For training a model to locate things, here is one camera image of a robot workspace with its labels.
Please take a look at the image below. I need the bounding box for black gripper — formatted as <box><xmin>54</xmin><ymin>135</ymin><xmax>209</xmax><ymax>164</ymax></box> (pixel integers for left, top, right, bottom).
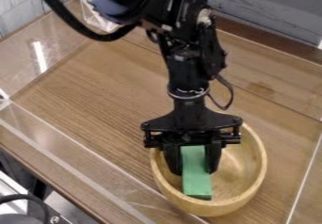
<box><xmin>141</xmin><ymin>98</ymin><xmax>244</xmax><ymax>175</ymax></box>

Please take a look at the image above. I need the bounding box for green rectangular block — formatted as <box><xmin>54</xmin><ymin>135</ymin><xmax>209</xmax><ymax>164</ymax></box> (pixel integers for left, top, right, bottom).
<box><xmin>182</xmin><ymin>146</ymin><xmax>213</xmax><ymax>200</ymax></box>

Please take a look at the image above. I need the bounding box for brown wooden bowl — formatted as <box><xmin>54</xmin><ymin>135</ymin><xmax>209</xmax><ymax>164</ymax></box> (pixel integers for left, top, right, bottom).
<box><xmin>150</xmin><ymin>123</ymin><xmax>269</xmax><ymax>217</ymax></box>

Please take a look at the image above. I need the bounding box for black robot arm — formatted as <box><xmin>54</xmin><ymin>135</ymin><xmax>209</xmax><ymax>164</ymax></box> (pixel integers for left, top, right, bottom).
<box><xmin>90</xmin><ymin>0</ymin><xmax>244</xmax><ymax>175</ymax></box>

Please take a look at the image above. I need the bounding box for clear acrylic tray wall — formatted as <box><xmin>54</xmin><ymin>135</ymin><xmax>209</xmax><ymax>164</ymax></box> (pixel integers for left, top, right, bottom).
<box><xmin>0</xmin><ymin>90</ymin><xmax>208</xmax><ymax>224</ymax></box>

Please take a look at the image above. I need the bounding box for black metal table frame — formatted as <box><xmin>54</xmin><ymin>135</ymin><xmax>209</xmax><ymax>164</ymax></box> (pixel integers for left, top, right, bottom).
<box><xmin>0</xmin><ymin>152</ymin><xmax>101</xmax><ymax>224</ymax></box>

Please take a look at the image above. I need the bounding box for black cable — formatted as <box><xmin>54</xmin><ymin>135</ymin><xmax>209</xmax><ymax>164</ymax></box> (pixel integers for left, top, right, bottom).
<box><xmin>27</xmin><ymin>0</ymin><xmax>140</xmax><ymax>42</ymax></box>

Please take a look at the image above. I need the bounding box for clear acrylic corner bracket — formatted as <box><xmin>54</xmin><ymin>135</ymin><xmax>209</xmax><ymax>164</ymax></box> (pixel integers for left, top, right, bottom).
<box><xmin>79</xmin><ymin>0</ymin><xmax>121</xmax><ymax>34</ymax></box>

